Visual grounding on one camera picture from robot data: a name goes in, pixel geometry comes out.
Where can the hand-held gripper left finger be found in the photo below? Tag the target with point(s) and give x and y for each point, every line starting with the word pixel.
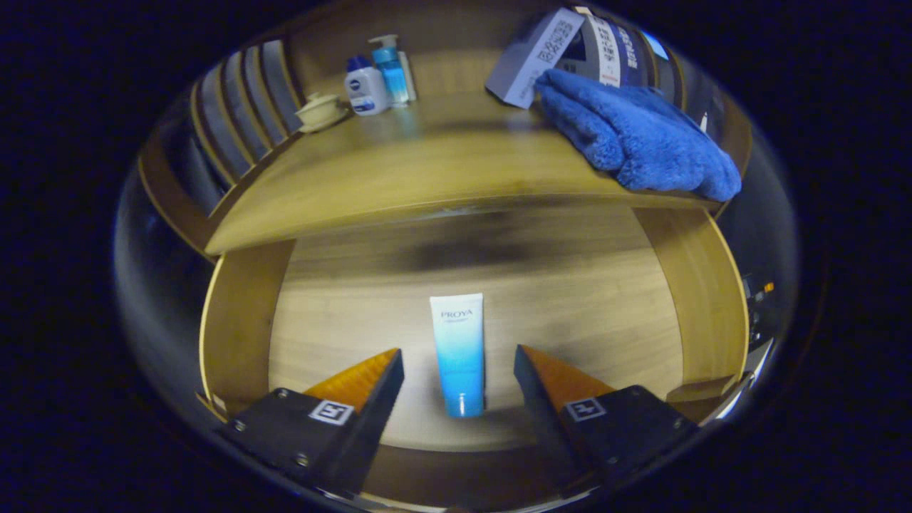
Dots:
pixel 374 420

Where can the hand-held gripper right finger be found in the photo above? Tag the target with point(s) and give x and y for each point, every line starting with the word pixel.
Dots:
pixel 545 420

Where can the blue white cosmetic tube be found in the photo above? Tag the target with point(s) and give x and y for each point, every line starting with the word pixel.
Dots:
pixel 459 349

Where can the wooden drawer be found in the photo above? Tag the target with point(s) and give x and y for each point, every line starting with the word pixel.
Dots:
pixel 570 306

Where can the wooden countertop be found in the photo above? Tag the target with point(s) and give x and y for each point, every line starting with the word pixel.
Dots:
pixel 427 164

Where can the wooden cabinet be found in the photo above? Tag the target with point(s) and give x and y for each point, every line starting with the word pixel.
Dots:
pixel 456 71

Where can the black backdrop cloth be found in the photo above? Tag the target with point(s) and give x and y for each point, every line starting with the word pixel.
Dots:
pixel 153 235

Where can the blue folded towel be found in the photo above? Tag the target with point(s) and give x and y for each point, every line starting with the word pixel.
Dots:
pixel 641 135

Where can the beige lidded cup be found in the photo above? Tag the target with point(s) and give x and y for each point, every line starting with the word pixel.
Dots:
pixel 320 112

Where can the white lotion bottle blue cap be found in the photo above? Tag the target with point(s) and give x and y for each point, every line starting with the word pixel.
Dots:
pixel 367 89

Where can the blue pump bottle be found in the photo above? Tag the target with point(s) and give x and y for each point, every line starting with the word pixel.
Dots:
pixel 393 75

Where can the lavender book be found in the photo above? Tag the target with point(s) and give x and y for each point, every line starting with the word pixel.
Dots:
pixel 531 60

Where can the dark blue book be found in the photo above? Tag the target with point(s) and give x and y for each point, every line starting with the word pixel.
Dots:
pixel 634 57

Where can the white spine book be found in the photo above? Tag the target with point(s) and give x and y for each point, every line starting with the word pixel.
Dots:
pixel 605 50

